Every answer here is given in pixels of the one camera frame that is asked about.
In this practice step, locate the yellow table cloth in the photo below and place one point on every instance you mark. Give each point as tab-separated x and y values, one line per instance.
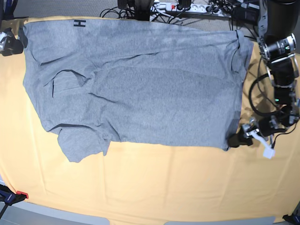
142	183

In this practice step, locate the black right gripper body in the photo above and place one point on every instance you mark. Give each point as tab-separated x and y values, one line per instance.
4	40

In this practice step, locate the clamp with red tip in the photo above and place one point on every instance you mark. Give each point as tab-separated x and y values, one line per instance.
9	197

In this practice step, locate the grey t-shirt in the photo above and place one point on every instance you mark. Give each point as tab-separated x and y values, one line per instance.
93	82

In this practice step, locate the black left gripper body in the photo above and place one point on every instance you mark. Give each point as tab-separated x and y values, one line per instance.
269	125

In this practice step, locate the black power adapter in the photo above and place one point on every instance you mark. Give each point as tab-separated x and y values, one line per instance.
248	15

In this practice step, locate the black centre post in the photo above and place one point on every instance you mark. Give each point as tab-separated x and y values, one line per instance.
142	10

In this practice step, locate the white power strip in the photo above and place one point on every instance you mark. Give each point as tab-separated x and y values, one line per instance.
194	9

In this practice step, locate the black clamp bottom right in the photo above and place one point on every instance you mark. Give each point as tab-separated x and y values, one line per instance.
294	218

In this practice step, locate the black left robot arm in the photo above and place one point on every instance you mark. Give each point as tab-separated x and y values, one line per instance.
277	45

